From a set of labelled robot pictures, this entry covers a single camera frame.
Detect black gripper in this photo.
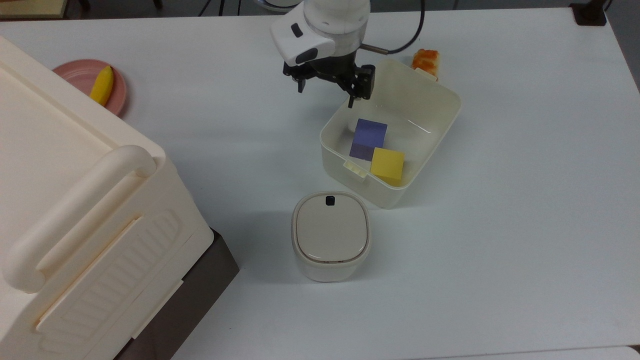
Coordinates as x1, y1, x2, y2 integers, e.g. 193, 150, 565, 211
282, 51, 376, 109

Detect white plastic box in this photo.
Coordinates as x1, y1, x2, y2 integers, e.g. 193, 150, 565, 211
320, 59, 462, 209

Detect purple cube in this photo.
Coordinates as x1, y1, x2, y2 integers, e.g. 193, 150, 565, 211
349, 119, 389, 162

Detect orange bread slice toy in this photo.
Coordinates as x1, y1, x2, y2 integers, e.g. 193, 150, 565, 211
412, 48, 441, 81

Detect yellow cube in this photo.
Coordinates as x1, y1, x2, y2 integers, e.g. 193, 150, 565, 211
370, 147, 406, 187

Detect black tripod legs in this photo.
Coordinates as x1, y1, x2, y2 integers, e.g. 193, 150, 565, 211
197, 0, 244, 17

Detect small beige lidded bin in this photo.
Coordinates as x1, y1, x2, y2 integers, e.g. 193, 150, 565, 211
291, 191, 372, 283

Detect yellow toy banana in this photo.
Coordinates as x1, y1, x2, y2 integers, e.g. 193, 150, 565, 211
90, 65, 115, 107

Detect pink plate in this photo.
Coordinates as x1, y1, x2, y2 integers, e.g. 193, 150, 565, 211
52, 59, 128, 117

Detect black table clamp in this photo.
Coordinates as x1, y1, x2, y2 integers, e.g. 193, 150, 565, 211
570, 0, 609, 27

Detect wooden board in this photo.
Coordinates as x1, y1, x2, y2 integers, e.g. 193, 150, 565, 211
0, 0, 69, 20

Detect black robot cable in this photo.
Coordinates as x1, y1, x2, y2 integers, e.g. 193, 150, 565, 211
361, 0, 426, 55

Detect cream storage box with handles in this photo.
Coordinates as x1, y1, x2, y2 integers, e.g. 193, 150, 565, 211
0, 36, 215, 360

